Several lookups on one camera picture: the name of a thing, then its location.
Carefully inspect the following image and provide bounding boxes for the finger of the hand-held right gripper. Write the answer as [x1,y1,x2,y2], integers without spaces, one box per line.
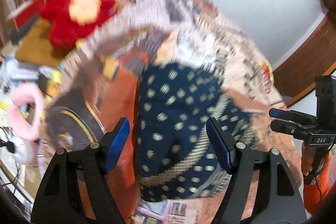
[269,108,316,124]
[270,119,313,139]

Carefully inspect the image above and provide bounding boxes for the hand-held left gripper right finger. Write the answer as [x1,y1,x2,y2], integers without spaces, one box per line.
[205,116,307,224]

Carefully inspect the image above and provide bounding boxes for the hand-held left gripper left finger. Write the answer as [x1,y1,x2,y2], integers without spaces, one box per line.
[31,117,131,224]

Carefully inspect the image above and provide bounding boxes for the navy patterned hoodie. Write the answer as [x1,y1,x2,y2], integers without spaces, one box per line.
[135,63,259,202]

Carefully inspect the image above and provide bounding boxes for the person's right forearm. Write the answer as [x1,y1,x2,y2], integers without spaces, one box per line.
[303,158,336,215]

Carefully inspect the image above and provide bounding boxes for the person's right hand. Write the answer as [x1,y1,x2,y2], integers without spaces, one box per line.
[301,145,315,177]

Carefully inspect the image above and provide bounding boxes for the printed blanket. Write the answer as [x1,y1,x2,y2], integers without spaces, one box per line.
[39,0,302,224]

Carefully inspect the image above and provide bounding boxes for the pink neck pillow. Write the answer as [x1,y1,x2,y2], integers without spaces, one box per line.
[7,82,45,141]

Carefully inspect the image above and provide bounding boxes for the white plush toy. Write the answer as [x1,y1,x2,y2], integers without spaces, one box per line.
[0,135,40,165]

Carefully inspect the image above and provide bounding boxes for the brown cardboard box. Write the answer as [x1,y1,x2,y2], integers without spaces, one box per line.
[14,21,69,67]

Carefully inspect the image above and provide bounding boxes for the red plush toy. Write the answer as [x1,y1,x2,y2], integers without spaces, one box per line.
[39,0,117,50]

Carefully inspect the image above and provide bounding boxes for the red box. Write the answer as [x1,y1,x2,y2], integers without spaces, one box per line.
[8,1,42,30]

